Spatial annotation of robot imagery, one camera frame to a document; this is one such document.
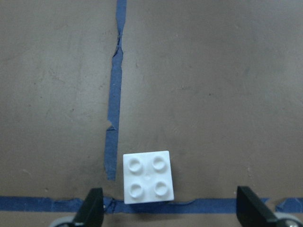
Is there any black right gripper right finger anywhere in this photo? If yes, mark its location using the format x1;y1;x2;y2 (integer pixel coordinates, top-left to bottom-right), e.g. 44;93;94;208
237;186;281;227

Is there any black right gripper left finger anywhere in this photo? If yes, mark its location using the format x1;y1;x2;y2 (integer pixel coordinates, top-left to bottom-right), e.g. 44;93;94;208
71;188;104;227

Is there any white block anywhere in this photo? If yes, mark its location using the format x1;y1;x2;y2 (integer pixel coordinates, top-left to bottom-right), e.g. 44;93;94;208
123;150;174;204

